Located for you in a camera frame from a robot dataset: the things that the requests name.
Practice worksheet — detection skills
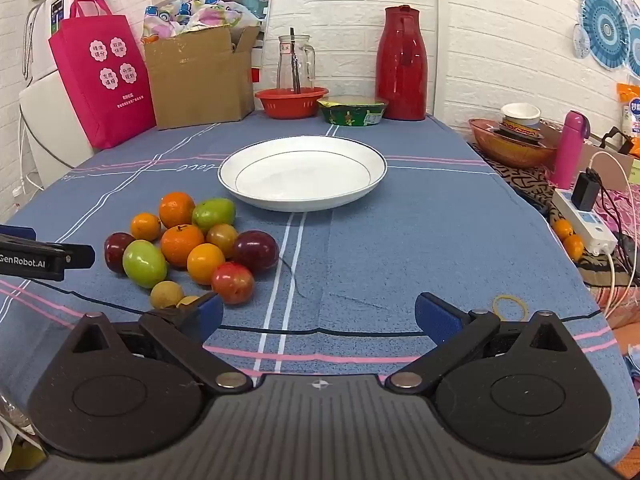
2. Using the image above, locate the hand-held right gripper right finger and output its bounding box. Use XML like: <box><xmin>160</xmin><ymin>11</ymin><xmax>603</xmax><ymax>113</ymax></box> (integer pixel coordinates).
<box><xmin>384</xmin><ymin>291</ymin><xmax>577</xmax><ymax>395</ymax></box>

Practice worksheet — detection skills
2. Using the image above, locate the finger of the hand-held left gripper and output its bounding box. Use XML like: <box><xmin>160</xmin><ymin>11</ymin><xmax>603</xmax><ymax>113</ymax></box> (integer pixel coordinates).
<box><xmin>0</xmin><ymin>225</ymin><xmax>37</xmax><ymax>242</ymax></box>

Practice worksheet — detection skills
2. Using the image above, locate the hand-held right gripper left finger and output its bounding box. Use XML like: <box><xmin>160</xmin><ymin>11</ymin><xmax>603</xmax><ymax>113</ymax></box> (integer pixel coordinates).
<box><xmin>70</xmin><ymin>291</ymin><xmax>254</xmax><ymax>396</ymax></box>

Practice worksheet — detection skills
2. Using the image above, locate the bright red plum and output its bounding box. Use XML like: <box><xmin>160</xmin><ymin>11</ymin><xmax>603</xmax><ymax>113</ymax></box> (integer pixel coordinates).
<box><xmin>211</xmin><ymin>262</ymin><xmax>255</xmax><ymax>305</ymax></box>

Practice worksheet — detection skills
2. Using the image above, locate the small orange citrus fruit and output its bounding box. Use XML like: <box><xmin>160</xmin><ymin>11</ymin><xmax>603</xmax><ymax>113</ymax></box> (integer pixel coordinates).
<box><xmin>187</xmin><ymin>243</ymin><xmax>226</xmax><ymax>286</ymax></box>
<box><xmin>130</xmin><ymin>213</ymin><xmax>163</xmax><ymax>242</ymax></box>

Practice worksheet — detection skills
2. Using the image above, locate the large orange tangerine with stem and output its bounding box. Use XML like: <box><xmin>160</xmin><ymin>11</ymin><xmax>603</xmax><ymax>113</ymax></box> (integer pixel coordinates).
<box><xmin>160</xmin><ymin>224</ymin><xmax>206</xmax><ymax>268</ymax></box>

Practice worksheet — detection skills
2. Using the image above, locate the yellowish red plum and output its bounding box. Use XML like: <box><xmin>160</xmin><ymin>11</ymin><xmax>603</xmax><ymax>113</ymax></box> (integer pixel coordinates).
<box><xmin>206</xmin><ymin>223</ymin><xmax>239</xmax><ymax>259</ymax></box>

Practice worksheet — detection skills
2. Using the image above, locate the green jujube fruit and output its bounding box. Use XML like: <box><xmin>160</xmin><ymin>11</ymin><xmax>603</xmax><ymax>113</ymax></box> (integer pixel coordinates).
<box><xmin>192</xmin><ymin>198</ymin><xmax>237</xmax><ymax>233</ymax></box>
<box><xmin>122</xmin><ymin>240</ymin><xmax>169</xmax><ymax>289</ymax></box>

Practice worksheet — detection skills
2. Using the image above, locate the dark red plum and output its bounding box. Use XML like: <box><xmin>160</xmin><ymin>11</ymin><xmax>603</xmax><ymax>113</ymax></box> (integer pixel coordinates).
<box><xmin>231</xmin><ymin>230</ymin><xmax>280</xmax><ymax>275</ymax></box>
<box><xmin>104</xmin><ymin>232</ymin><xmax>137</xmax><ymax>275</ymax></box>

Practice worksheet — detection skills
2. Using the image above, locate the white ceramic plate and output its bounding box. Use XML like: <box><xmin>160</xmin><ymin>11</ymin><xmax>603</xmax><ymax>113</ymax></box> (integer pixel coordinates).
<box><xmin>218</xmin><ymin>136</ymin><xmax>388</xmax><ymax>213</ymax></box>

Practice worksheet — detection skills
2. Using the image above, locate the yellow rubber band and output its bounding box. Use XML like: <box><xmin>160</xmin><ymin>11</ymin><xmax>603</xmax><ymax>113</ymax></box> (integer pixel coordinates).
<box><xmin>492</xmin><ymin>295</ymin><xmax>529</xmax><ymax>322</ymax></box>

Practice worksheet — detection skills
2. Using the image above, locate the blue striped tablecloth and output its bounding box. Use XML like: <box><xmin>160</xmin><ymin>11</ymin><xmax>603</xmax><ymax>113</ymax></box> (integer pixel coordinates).
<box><xmin>0</xmin><ymin>110</ymin><xmax>628</xmax><ymax>466</ymax></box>

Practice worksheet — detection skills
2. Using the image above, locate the white water dispenser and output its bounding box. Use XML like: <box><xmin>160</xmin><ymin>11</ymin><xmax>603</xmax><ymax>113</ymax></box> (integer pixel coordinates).
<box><xmin>19</xmin><ymin>0</ymin><xmax>96</xmax><ymax>183</ymax></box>

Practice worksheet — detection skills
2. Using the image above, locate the pink tote bag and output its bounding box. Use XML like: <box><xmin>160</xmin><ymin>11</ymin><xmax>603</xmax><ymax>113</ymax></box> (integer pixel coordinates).
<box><xmin>48</xmin><ymin>0</ymin><xmax>157</xmax><ymax>150</ymax></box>

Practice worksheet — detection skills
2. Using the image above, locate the brown glass bowl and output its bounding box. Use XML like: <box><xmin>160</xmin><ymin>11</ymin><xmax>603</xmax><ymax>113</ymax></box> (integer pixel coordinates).
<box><xmin>468</xmin><ymin>118</ymin><xmax>558</xmax><ymax>169</ymax></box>

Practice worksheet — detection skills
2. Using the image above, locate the white power strip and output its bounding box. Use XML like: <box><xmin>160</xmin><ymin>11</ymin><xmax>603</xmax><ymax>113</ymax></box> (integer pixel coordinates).
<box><xmin>551</xmin><ymin>187</ymin><xmax>618</xmax><ymax>256</ymax></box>

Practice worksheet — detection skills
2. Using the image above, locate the black charger plug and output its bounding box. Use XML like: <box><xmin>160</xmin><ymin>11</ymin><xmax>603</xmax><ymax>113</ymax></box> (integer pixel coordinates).
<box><xmin>571</xmin><ymin>169</ymin><xmax>601</xmax><ymax>211</ymax></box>

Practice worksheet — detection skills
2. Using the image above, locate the patterned paper bowl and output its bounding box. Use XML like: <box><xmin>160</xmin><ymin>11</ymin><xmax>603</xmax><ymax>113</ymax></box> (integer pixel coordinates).
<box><xmin>497</xmin><ymin>120</ymin><xmax>545</xmax><ymax>142</ymax></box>

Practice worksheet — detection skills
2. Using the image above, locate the pink bottle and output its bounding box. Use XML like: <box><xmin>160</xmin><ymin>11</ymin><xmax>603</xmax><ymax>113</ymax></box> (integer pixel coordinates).
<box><xmin>550</xmin><ymin>110</ymin><xmax>591</xmax><ymax>190</ymax></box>

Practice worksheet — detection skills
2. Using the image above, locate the green instant noodle bowl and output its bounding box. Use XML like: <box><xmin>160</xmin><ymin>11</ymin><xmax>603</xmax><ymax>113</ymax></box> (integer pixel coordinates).
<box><xmin>317</xmin><ymin>96</ymin><xmax>390</xmax><ymax>127</ymax></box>

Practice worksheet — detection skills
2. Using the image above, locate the white cup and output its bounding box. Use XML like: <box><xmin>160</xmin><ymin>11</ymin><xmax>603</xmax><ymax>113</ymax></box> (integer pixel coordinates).
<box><xmin>500</xmin><ymin>102</ymin><xmax>542</xmax><ymax>128</ymax></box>

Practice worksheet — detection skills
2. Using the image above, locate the red plastic basket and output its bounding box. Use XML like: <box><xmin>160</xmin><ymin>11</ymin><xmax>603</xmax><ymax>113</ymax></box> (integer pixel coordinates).
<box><xmin>254</xmin><ymin>87</ymin><xmax>330</xmax><ymax>120</ymax></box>

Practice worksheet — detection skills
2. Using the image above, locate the brown cardboard box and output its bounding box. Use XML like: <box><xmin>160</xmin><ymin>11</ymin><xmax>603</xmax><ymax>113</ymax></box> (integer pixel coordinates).
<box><xmin>143</xmin><ymin>24</ymin><xmax>261</xmax><ymax>131</ymax></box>

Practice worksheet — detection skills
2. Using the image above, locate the red thermos jug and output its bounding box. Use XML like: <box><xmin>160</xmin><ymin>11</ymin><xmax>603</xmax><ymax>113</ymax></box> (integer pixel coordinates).
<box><xmin>375</xmin><ymin>5</ymin><xmax>429</xmax><ymax>122</ymax></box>

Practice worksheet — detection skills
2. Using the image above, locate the clear glass pitcher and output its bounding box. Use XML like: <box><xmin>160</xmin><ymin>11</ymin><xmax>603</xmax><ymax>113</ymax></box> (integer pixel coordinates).
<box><xmin>276</xmin><ymin>35</ymin><xmax>317</xmax><ymax>93</ymax></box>

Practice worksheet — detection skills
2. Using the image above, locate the metal utensil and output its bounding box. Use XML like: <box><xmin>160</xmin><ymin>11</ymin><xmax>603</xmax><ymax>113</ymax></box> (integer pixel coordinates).
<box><xmin>290</xmin><ymin>27</ymin><xmax>302</xmax><ymax>95</ymax></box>

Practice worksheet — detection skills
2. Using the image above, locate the orange snack packet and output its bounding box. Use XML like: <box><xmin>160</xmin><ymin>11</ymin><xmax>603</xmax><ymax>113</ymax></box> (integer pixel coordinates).
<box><xmin>616</xmin><ymin>82</ymin><xmax>640</xmax><ymax>156</ymax></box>

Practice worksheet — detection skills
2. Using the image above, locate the colourful cartoon printed cloth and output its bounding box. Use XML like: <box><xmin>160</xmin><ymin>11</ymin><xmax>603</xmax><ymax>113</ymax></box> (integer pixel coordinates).
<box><xmin>142</xmin><ymin>0</ymin><xmax>261</xmax><ymax>46</ymax></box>

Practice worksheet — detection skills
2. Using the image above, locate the blue paper fan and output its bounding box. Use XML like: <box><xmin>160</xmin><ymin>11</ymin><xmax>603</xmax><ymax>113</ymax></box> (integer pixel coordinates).
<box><xmin>620</xmin><ymin>0</ymin><xmax>640</xmax><ymax>78</ymax></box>
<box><xmin>579</xmin><ymin>0</ymin><xmax>631</xmax><ymax>69</ymax></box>

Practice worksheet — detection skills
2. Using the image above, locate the white charging cable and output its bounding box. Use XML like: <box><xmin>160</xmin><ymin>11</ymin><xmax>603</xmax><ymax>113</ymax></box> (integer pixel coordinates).
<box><xmin>587</xmin><ymin>150</ymin><xmax>640</xmax><ymax>321</ymax></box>

